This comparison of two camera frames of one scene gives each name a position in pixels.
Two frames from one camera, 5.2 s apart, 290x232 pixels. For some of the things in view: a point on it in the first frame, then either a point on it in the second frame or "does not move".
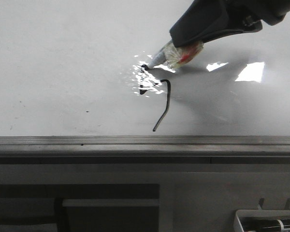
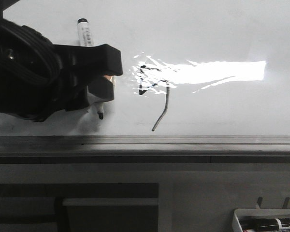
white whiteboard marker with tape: (173, 56) to (85, 39)
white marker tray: (237, 225) does not move
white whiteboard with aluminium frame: (67, 87) does not move
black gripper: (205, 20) to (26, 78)
